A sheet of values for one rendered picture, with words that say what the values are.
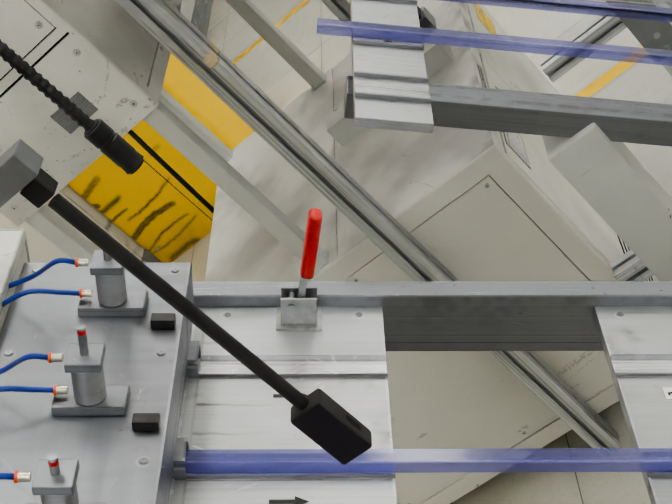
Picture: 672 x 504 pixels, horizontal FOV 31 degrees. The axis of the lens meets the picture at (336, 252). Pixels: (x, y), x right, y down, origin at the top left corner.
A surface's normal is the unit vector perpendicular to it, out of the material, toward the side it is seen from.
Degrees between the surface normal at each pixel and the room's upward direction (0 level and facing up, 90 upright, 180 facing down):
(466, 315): 90
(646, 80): 0
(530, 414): 90
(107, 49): 90
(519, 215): 90
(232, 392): 42
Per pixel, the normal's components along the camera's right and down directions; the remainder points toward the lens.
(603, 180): 0.00, 0.58
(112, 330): 0.01, -0.82
